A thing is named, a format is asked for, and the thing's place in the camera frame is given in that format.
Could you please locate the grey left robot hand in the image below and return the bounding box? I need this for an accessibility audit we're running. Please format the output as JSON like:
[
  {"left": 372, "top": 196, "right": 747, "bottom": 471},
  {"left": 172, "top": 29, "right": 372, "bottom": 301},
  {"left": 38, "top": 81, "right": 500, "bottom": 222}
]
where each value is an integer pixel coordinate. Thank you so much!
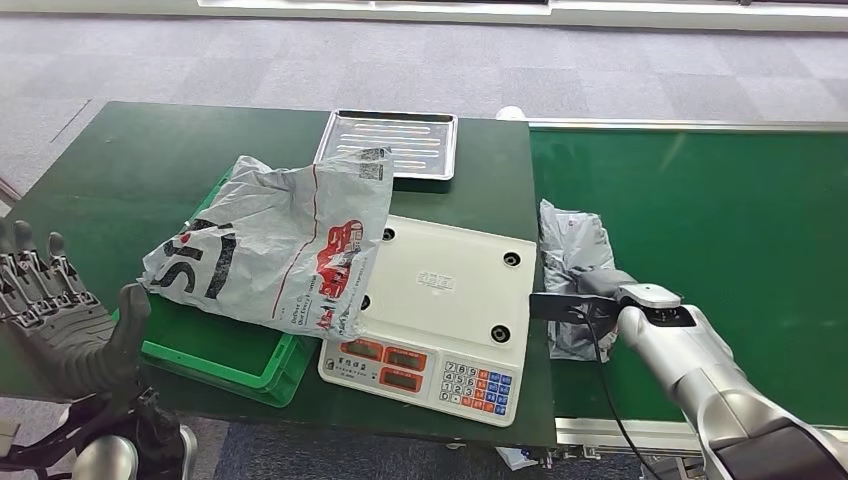
[{"left": 0, "top": 219, "right": 153, "bottom": 403}]

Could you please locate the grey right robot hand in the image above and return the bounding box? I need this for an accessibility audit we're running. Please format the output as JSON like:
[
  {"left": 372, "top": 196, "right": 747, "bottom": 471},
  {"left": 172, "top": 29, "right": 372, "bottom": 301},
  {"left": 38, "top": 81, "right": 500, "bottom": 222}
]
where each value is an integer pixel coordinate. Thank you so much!
[{"left": 564, "top": 267, "right": 640, "bottom": 347}]

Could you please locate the small grey plastic mailer package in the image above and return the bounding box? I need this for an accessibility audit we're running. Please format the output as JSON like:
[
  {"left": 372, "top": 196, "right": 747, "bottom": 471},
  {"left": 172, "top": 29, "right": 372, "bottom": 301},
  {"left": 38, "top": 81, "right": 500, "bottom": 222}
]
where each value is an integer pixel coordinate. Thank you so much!
[{"left": 537, "top": 198, "right": 621, "bottom": 364}]

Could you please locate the green conveyor belt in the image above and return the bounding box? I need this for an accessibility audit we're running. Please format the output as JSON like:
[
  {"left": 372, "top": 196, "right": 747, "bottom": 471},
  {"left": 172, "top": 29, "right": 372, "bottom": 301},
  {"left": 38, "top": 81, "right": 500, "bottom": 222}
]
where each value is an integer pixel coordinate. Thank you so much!
[{"left": 527, "top": 128, "right": 848, "bottom": 429}]

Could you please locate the white electronic weighing scale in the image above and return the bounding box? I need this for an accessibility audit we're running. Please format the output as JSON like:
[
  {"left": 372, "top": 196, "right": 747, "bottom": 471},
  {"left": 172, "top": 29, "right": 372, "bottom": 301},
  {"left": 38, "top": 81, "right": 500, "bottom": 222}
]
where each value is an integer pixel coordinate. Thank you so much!
[{"left": 317, "top": 213, "right": 538, "bottom": 429}]

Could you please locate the green plastic crate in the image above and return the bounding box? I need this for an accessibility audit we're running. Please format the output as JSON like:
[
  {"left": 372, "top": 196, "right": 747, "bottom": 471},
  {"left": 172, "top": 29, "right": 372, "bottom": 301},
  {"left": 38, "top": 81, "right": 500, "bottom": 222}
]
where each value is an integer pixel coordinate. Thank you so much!
[{"left": 112, "top": 168, "right": 321, "bottom": 409}]

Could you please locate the dark green table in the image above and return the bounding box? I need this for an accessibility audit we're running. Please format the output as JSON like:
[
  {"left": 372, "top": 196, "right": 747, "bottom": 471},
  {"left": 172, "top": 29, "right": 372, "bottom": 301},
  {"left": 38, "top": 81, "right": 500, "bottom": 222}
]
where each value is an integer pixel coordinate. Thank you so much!
[{"left": 0, "top": 100, "right": 559, "bottom": 450}]

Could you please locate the white paper scrap under table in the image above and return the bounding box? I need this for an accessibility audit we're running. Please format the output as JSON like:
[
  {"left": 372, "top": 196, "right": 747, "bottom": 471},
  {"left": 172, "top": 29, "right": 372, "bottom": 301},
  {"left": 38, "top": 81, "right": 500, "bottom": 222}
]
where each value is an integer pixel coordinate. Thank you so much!
[{"left": 494, "top": 445, "right": 539, "bottom": 472}]

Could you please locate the large grey plastic mailer bag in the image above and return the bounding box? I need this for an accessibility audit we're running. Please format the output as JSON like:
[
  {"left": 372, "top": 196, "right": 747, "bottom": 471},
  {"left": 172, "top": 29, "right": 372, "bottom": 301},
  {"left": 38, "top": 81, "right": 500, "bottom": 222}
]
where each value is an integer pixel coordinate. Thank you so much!
[{"left": 137, "top": 146, "right": 395, "bottom": 342}]

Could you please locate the stainless steel tray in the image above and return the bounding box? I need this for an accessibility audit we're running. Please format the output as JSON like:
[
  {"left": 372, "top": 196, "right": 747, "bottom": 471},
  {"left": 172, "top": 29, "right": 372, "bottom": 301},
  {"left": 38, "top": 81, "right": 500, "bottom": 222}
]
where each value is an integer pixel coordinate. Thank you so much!
[{"left": 313, "top": 109, "right": 459, "bottom": 182}]

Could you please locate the right wrist camera on black bracket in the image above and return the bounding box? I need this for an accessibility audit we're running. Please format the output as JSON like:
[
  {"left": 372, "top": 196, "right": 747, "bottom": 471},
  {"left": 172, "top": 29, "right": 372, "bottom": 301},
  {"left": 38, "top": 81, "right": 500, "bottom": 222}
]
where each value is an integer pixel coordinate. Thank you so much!
[{"left": 529, "top": 292, "right": 623, "bottom": 326}]

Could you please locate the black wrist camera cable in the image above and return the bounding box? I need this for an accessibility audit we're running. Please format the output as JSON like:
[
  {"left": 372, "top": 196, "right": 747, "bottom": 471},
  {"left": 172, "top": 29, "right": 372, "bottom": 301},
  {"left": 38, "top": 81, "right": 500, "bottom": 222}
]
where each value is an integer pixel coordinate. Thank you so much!
[{"left": 582, "top": 316, "right": 656, "bottom": 480}]

